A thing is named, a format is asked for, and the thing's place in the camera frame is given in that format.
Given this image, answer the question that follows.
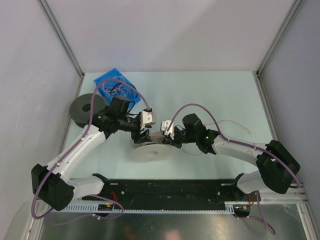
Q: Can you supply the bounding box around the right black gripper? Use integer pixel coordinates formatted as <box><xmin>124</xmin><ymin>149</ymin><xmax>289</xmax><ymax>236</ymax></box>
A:
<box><xmin>162</xmin><ymin>127</ymin><xmax>198</xmax><ymax>149</ymax></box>

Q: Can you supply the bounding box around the blue plastic bin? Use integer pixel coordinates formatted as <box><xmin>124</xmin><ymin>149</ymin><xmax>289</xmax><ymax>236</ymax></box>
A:
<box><xmin>93</xmin><ymin>68</ymin><xmax>141</xmax><ymax>111</ymax></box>

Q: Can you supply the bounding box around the light grey cable spool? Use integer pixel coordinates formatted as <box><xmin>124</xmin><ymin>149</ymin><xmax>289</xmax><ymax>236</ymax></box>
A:
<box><xmin>130</xmin><ymin>131</ymin><xmax>174</xmax><ymax>163</ymax></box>

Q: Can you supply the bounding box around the thin red black wire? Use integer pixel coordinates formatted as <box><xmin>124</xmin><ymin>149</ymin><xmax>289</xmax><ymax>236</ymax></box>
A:
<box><xmin>152</xmin><ymin>119</ymin><xmax>252</xmax><ymax>156</ymax></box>

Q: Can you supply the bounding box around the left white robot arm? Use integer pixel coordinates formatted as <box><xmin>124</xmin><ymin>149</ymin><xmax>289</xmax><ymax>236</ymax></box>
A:
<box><xmin>31</xmin><ymin>96</ymin><xmax>156</xmax><ymax>211</ymax></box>

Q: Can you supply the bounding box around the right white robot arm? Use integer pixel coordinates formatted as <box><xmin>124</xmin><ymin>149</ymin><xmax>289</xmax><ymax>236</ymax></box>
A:
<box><xmin>161</xmin><ymin>113</ymin><xmax>301</xmax><ymax>201</ymax></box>

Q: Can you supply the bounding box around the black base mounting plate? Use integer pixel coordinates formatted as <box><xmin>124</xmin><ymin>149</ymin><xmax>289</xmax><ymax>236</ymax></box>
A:
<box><xmin>99</xmin><ymin>179</ymin><xmax>257</xmax><ymax>212</ymax></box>

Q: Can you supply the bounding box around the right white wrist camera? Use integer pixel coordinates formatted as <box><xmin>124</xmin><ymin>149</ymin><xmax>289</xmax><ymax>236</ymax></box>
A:
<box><xmin>160</xmin><ymin>120</ymin><xmax>175</xmax><ymax>140</ymax></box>

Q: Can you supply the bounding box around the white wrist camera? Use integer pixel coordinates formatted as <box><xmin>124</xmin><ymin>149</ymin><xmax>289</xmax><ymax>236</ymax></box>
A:
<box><xmin>160</xmin><ymin>120</ymin><xmax>175</xmax><ymax>140</ymax></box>
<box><xmin>140</xmin><ymin>110</ymin><xmax>156</xmax><ymax>130</ymax></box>

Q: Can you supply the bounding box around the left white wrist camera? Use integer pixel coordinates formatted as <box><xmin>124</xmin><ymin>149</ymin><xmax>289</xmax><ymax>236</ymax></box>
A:
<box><xmin>140</xmin><ymin>110</ymin><xmax>156</xmax><ymax>130</ymax></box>

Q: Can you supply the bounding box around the bundle of thin wires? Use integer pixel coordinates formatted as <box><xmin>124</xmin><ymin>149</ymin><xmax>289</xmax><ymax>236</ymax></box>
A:
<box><xmin>102</xmin><ymin>74</ymin><xmax>139</xmax><ymax>100</ymax></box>

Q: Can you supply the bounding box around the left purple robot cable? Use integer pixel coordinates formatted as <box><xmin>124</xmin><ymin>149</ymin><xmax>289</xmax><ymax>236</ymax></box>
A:
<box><xmin>31</xmin><ymin>78</ymin><xmax>153</xmax><ymax>226</ymax></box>

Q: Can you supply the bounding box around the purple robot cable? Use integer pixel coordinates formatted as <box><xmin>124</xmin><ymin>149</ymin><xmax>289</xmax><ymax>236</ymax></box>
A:
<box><xmin>166</xmin><ymin>103</ymin><xmax>302</xmax><ymax>236</ymax></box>
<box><xmin>31</xmin><ymin>78</ymin><xmax>153</xmax><ymax>226</ymax></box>

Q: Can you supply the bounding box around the dark grey cable spool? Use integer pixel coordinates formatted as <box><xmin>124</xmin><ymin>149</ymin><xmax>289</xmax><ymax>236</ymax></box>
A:
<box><xmin>69</xmin><ymin>93</ymin><xmax>106</xmax><ymax>129</ymax></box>

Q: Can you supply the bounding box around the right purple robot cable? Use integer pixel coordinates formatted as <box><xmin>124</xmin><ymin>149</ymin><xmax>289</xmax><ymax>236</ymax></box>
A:
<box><xmin>166</xmin><ymin>103</ymin><xmax>302</xmax><ymax>236</ymax></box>

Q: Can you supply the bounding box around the grey slotted cable duct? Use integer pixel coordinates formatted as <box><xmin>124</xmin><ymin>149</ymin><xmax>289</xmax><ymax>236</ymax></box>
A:
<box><xmin>62</xmin><ymin>202</ymin><xmax>236</xmax><ymax>215</ymax></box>

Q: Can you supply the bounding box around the aluminium frame rail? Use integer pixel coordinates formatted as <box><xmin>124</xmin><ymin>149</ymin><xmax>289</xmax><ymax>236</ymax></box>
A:
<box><xmin>259</xmin><ymin>183</ymin><xmax>309</xmax><ymax>204</ymax></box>

